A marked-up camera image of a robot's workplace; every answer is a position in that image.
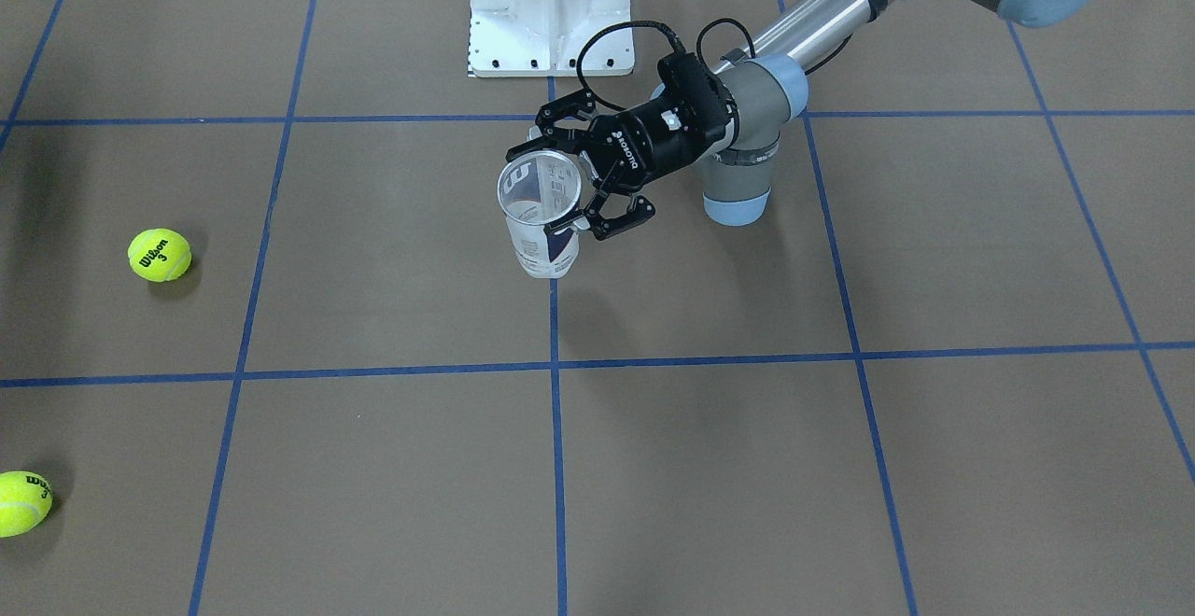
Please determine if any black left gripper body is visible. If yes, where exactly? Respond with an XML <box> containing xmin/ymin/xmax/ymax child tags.
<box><xmin>584</xmin><ymin>100</ymin><xmax>734</xmax><ymax>193</ymax></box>

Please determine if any white tennis ball can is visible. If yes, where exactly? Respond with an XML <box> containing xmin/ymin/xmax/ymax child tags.
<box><xmin>496</xmin><ymin>151</ymin><xmax>583</xmax><ymax>279</ymax></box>

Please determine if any tennis ball with Wilson 3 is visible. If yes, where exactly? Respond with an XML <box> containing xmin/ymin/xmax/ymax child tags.
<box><xmin>127</xmin><ymin>228</ymin><xmax>194</xmax><ymax>283</ymax></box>

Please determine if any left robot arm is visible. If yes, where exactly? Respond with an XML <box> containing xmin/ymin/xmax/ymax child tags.
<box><xmin>497</xmin><ymin>0</ymin><xmax>1089</xmax><ymax>243</ymax></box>

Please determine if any tennis ball near edge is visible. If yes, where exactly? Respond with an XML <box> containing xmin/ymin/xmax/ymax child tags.
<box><xmin>1</xmin><ymin>470</ymin><xmax>54</xmax><ymax>539</ymax></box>

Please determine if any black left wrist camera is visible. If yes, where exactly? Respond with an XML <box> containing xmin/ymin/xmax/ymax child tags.
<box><xmin>654</xmin><ymin>53</ymin><xmax>733</xmax><ymax>144</ymax></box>

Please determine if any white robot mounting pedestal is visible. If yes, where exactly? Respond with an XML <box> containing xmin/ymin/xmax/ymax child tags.
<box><xmin>467</xmin><ymin>0</ymin><xmax>636</xmax><ymax>77</ymax></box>

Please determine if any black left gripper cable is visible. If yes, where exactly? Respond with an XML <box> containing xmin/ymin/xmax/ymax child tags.
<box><xmin>576</xmin><ymin>17</ymin><xmax>852</xmax><ymax>112</ymax></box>

